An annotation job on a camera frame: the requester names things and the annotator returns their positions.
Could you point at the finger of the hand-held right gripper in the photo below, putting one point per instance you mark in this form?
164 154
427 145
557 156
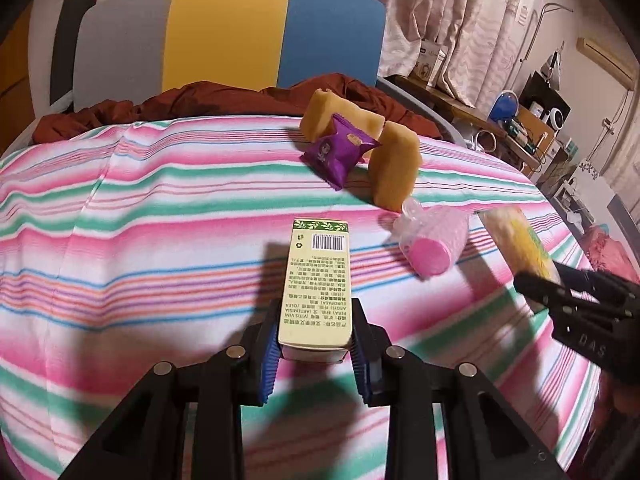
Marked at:
537 290
575 272

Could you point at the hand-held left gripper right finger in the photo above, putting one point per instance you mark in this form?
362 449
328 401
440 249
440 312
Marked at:
361 360

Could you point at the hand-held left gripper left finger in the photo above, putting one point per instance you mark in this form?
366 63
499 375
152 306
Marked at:
267 360

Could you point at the cream green long box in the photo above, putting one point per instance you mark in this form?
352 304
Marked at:
315 300

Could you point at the pink floral cushion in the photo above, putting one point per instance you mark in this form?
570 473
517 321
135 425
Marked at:
612 255

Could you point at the pink hair rollers pack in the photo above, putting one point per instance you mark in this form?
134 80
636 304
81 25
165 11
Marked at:
432 245

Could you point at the white round appliance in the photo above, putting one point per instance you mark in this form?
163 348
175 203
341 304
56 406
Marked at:
554 117

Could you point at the pink striped blanket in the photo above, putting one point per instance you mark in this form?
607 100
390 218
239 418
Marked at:
150 220

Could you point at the yellow sponge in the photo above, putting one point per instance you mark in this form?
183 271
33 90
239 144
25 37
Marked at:
325 110
397 170

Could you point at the wooden desk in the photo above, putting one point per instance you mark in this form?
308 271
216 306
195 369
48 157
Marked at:
450 102

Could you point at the purple snack packet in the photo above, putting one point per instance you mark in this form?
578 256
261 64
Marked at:
337 152

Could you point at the metal rack pole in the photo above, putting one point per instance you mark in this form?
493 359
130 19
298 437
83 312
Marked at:
537 30

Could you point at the white carton box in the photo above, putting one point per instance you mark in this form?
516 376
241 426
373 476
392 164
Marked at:
430 65

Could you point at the rust brown cloth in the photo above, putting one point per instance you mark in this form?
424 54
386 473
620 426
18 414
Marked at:
210 97

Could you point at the beige patterned curtain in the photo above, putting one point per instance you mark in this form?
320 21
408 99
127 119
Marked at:
450 5

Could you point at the grey yellow blue headboard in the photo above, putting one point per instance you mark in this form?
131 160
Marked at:
225 30

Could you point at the blue metal-frame chair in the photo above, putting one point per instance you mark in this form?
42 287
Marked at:
502 106

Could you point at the wall air conditioner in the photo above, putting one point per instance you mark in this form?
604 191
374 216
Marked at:
607 57

